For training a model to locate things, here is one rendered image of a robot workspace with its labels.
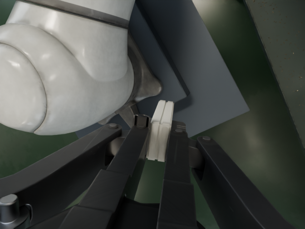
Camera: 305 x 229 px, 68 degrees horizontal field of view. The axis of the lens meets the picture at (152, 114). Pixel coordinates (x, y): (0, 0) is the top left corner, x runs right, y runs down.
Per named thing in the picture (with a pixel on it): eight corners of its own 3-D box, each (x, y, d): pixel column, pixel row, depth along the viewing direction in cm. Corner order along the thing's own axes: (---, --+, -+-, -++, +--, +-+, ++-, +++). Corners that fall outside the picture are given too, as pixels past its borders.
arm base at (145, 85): (110, 139, 55) (99, 148, 50) (63, 59, 53) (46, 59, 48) (174, 106, 48) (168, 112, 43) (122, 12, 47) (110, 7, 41)
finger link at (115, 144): (144, 162, 15) (100, 155, 15) (153, 133, 20) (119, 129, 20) (146, 141, 14) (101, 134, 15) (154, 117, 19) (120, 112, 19)
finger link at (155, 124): (155, 161, 17) (145, 159, 17) (163, 128, 23) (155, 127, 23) (160, 123, 16) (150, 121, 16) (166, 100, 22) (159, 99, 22)
